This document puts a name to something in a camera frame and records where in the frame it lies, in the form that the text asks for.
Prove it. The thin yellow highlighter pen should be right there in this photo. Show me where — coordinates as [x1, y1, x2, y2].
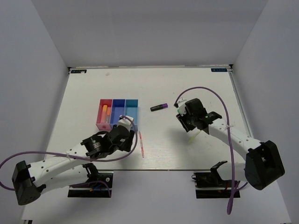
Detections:
[188, 130, 201, 143]

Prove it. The yellow-orange cap frosted highlighter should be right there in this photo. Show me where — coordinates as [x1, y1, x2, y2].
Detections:
[100, 105, 107, 124]

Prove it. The thin pink highlighter pen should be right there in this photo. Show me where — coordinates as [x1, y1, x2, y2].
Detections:
[138, 131, 144, 158]

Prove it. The purple cap black highlighter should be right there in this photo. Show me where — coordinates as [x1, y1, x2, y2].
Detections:
[150, 103, 168, 112]

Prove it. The orange cap grey highlighter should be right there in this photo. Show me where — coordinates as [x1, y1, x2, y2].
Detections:
[106, 107, 111, 124]

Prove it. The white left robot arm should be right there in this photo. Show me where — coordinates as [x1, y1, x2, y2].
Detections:
[12, 126, 135, 205]

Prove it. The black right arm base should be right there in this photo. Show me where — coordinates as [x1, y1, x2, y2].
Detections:
[191, 161, 232, 199]

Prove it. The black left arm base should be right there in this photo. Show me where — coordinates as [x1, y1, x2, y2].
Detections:
[68, 163, 114, 198]

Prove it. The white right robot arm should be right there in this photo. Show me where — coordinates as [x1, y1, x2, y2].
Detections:
[174, 98, 285, 190]

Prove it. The pink drawer box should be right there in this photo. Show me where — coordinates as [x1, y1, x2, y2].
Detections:
[96, 99, 113, 131]

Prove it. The dark blue drawer box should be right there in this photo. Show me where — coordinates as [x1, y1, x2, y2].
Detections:
[110, 99, 125, 126]

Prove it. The light blue drawer box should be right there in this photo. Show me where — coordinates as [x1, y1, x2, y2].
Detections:
[125, 99, 138, 130]

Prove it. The right corner label sticker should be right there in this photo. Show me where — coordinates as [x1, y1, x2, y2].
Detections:
[211, 68, 228, 72]

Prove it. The corner label sticker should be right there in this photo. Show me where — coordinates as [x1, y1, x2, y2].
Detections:
[211, 68, 228, 72]
[71, 70, 87, 74]

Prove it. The left corner label sticker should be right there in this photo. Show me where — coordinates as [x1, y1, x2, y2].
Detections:
[71, 70, 87, 74]

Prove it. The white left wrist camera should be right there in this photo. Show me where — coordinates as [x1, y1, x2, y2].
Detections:
[117, 115, 135, 131]

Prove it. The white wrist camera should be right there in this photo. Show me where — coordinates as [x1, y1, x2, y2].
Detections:
[117, 115, 135, 131]
[174, 98, 187, 116]

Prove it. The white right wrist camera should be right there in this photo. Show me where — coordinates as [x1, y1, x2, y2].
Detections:
[174, 98, 187, 116]

